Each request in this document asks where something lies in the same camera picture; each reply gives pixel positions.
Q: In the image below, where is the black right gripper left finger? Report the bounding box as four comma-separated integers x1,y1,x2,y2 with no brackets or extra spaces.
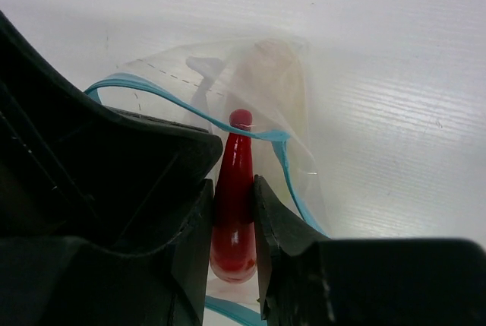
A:
1,179,213,325

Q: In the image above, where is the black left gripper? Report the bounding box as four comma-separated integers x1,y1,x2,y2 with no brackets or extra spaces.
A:
1,17,222,253

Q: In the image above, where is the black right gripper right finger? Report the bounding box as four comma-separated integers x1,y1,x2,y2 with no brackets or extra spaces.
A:
254,176,485,325

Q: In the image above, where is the red chili pepper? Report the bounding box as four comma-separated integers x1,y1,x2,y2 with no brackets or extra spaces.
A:
210,132,257,284

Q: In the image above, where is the clear zip top bag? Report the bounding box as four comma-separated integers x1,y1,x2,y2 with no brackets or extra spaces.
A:
87,39,330,325

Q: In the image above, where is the white daikon radish with leaves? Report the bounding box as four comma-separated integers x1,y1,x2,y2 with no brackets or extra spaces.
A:
227,39,317,195

